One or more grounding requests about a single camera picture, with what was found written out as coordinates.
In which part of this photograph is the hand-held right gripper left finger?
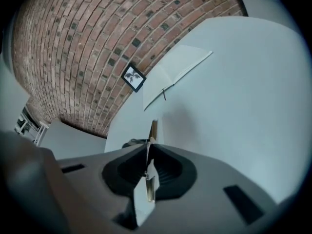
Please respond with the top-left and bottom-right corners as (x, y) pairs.
(48, 142), (150, 234)

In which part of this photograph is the white desk with drawers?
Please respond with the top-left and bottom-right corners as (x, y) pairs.
(104, 16), (307, 204)

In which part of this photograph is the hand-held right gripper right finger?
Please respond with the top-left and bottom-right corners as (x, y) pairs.
(145, 142), (277, 234)

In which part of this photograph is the open white notebook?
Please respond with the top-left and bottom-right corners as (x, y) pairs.
(142, 44), (214, 112)

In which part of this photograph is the white metal rack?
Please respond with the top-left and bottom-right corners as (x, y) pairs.
(15, 105), (50, 147)

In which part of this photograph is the black picture frame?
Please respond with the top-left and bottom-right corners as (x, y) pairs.
(120, 62), (147, 93)

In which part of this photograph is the person's right hand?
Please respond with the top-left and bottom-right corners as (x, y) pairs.
(0, 130), (74, 234)

